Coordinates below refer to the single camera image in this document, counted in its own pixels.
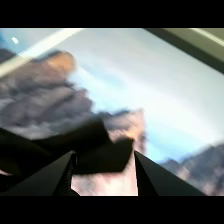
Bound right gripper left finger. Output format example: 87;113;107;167
0;150;80;197

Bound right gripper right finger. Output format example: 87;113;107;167
133;150;205;197

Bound black pants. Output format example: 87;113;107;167
0;116;135;194

